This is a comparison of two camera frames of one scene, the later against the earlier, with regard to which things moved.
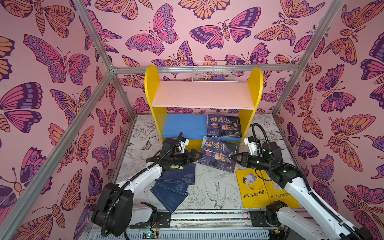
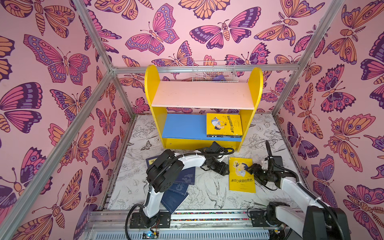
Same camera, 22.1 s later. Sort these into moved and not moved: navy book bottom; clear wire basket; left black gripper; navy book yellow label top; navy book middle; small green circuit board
Moved: left black gripper
Not moved: navy book middle; small green circuit board; navy book yellow label top; navy book bottom; clear wire basket
